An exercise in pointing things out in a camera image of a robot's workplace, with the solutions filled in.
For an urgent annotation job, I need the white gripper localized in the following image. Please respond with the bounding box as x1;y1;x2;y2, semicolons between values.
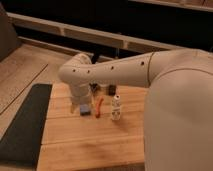
69;84;92;113

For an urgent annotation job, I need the dark floor mat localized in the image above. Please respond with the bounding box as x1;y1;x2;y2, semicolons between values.
0;84;52;167

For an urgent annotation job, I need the small black box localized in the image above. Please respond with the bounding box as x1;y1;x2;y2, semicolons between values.
107;85;116;95

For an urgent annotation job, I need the white wooden shelf frame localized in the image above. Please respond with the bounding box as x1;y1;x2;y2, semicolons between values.
7;12;181;53

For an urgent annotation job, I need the white plastic bottle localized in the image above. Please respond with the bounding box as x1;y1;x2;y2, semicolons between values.
111;95;121;121

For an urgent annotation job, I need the small dark object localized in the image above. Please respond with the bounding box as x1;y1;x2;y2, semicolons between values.
90;83;99;92

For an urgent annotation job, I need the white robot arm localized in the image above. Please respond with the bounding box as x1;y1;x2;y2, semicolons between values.
59;49;213;171

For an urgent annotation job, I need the orange carrot toy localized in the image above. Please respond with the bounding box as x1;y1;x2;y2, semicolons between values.
95;98;104;118

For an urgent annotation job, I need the blue sponge block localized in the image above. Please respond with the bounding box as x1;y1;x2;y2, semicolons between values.
80;105;91;116

